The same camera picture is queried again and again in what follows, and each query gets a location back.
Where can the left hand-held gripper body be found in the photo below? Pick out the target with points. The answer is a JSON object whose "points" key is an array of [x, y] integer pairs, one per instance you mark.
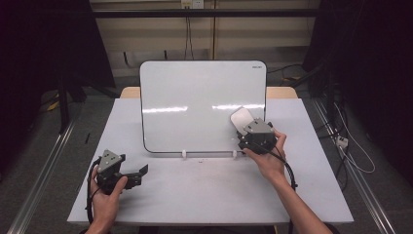
{"points": [[108, 170]]}

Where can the white plastic whiteboard foot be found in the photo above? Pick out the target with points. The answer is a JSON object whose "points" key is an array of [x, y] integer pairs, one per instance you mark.
{"points": [[234, 153], [184, 154]]}

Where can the metal floor rail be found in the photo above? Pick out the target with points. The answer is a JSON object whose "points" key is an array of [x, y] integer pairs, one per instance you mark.
{"points": [[42, 169], [360, 182]]}

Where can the white whiteboard eraser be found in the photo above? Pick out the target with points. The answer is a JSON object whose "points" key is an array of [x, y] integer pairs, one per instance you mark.
{"points": [[239, 117]]}

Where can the person's left hand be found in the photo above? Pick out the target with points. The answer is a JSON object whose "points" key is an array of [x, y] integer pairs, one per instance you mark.
{"points": [[105, 204]]}

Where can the person's right hand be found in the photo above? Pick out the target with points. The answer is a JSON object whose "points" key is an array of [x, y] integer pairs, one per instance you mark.
{"points": [[269, 162]]}

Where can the dark curtain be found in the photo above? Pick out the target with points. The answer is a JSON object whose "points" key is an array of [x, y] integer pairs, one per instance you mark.
{"points": [[39, 48], [373, 65]]}

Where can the white whiteboard with dark edge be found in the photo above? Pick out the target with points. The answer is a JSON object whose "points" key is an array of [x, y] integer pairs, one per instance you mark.
{"points": [[195, 130]]}

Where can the black metal stand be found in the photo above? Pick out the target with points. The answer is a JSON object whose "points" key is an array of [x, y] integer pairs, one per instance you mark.
{"points": [[64, 100]]}

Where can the white power strip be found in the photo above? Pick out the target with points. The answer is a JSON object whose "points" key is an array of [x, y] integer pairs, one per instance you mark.
{"points": [[342, 141]]}

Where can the black horizontal bar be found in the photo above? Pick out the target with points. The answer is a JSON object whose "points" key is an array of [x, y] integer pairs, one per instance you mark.
{"points": [[201, 13]]}

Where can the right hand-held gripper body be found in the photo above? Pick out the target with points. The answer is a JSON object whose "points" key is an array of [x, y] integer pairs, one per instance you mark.
{"points": [[258, 135]]}

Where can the white wall socket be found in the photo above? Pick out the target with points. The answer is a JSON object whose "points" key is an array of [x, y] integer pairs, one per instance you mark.
{"points": [[192, 4]]}

